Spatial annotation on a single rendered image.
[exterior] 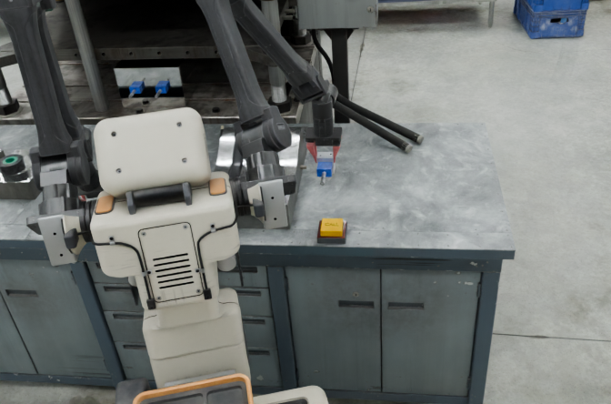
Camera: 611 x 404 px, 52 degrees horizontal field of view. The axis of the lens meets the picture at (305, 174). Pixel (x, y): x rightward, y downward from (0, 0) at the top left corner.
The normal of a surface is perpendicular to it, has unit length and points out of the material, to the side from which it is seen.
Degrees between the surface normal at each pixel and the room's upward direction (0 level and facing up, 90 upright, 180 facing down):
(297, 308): 90
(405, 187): 0
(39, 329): 90
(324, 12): 90
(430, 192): 0
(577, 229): 0
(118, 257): 82
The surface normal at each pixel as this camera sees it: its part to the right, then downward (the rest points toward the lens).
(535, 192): -0.07, -0.83
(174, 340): 0.17, 0.41
